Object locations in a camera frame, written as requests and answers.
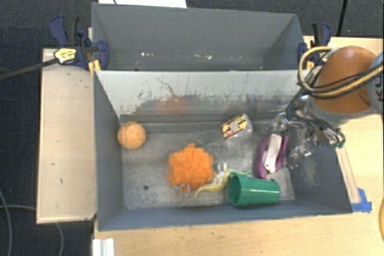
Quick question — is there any grey metal bin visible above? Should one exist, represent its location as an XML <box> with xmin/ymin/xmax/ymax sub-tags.
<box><xmin>91</xmin><ymin>2</ymin><xmax>353</xmax><ymax>232</ymax></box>

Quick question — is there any orange ball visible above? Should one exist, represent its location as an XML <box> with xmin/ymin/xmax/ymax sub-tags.
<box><xmin>116</xmin><ymin>121</ymin><xmax>147</xmax><ymax>150</ymax></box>

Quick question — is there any purple and white stapler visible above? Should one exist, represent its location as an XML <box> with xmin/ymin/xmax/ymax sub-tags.
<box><xmin>256</xmin><ymin>132</ymin><xmax>290</xmax><ymax>180</ymax></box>

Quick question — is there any small printed packet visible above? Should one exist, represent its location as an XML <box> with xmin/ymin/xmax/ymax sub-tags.
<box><xmin>220</xmin><ymin>113</ymin><xmax>254</xmax><ymax>141</ymax></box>

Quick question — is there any green plastic cup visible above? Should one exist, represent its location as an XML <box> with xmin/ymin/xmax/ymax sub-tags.
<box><xmin>228</xmin><ymin>174</ymin><xmax>281</xmax><ymax>208</ymax></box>

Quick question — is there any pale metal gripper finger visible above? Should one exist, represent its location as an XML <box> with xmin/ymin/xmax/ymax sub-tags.
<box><xmin>268</xmin><ymin>113</ymin><xmax>290</xmax><ymax>133</ymax></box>
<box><xmin>287</xmin><ymin>142</ymin><xmax>313</xmax><ymax>171</ymax></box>

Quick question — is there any pale wood flat board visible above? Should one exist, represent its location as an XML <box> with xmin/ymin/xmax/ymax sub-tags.
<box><xmin>36</xmin><ymin>47</ymin><xmax>98</xmax><ymax>225</ymax></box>

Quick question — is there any yellow-green toy lizard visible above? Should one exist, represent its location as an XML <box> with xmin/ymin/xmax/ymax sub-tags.
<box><xmin>194</xmin><ymin>168</ymin><xmax>253</xmax><ymax>200</ymax></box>

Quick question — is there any orange mesh bath sponge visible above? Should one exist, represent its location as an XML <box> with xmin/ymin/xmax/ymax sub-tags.
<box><xmin>166</xmin><ymin>143</ymin><xmax>215</xmax><ymax>199</ymax></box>

